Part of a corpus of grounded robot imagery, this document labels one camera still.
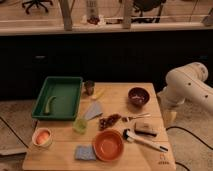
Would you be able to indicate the dark maroon bowl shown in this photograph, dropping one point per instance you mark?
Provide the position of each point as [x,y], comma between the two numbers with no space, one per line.
[138,96]

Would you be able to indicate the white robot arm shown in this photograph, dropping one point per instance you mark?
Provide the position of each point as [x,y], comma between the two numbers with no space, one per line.
[185,82]

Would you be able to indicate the green plastic tray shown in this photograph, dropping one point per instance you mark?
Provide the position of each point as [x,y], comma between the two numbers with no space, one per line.
[65,106]

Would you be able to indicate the yellow banana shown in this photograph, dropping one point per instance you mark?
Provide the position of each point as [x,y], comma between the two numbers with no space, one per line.
[98,94]

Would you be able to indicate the small metal cup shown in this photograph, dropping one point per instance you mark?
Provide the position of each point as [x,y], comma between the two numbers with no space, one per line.
[89,87]

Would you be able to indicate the bunch of dark grapes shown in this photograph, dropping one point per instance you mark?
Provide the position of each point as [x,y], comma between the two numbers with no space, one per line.
[108,122]

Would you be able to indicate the metal spoon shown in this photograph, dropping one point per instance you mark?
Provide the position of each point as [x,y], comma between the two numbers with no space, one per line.
[129,118]

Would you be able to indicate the small green cup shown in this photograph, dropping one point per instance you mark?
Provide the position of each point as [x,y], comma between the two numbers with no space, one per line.
[80,125]

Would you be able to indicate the tan black eraser block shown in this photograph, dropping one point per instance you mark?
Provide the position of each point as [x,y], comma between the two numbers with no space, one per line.
[144,128]

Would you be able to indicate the orange bowl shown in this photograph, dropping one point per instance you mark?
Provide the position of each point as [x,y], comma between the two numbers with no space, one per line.
[108,145]

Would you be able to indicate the green cucumber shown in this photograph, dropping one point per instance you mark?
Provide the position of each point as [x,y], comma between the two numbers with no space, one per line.
[48,105]

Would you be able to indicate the blue sponge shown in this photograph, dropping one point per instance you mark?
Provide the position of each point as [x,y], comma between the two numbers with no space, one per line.
[84,153]

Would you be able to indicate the small white orange cup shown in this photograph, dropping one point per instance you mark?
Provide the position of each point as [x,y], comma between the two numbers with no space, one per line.
[42,137]

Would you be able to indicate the black office chair right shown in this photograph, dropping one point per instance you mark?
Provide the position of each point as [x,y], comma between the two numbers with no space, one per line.
[141,6]

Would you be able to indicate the black office chair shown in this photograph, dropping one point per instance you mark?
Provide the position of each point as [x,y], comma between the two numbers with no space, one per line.
[28,4]
[141,6]

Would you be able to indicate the wooden post right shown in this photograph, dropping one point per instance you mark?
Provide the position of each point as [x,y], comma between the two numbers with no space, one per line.
[127,13]

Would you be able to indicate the wooden post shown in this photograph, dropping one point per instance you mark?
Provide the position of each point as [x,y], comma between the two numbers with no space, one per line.
[66,14]
[127,13]

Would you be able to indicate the wooden post left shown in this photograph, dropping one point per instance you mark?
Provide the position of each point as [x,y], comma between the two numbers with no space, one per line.
[66,14]

